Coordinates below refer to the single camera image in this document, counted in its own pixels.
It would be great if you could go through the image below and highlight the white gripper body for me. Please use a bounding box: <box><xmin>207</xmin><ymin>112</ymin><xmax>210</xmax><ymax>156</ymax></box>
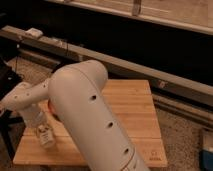
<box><xmin>21</xmin><ymin>105</ymin><xmax>49</xmax><ymax>130</ymax></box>

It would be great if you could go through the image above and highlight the orange ceramic bowl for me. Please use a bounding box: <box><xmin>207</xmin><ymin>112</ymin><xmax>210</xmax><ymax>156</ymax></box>
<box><xmin>48</xmin><ymin>100</ymin><xmax>60</xmax><ymax>122</ymax></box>

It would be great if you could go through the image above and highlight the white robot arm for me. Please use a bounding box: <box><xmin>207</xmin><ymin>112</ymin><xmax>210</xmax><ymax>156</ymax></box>
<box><xmin>1</xmin><ymin>60</ymin><xmax>150</xmax><ymax>171</ymax></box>

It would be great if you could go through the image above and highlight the small white box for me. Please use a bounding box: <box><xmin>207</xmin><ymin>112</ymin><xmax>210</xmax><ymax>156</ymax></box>
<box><xmin>26</xmin><ymin>28</ymin><xmax>43</xmax><ymax>38</ymax></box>

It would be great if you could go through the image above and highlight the white plastic bottle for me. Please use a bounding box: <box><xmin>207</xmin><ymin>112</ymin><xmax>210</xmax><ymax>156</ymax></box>
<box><xmin>36</xmin><ymin>125</ymin><xmax>55</xmax><ymax>148</ymax></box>

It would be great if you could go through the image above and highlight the wooden table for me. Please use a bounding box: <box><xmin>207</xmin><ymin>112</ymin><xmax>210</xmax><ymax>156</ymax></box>
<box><xmin>13</xmin><ymin>79</ymin><xmax>168</xmax><ymax>168</ymax></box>

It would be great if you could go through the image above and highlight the long grey metal rail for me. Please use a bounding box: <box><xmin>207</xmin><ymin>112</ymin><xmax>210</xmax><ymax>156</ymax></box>
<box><xmin>0</xmin><ymin>25</ymin><xmax>213</xmax><ymax>108</ymax></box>

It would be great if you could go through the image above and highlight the blue and white box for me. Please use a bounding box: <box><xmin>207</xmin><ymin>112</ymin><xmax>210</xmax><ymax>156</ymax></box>
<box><xmin>199</xmin><ymin>129</ymin><xmax>213</xmax><ymax>171</ymax></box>

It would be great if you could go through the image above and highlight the upper wooden shelf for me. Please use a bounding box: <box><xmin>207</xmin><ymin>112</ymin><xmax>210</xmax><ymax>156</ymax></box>
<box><xmin>46</xmin><ymin>0</ymin><xmax>213</xmax><ymax>36</ymax></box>

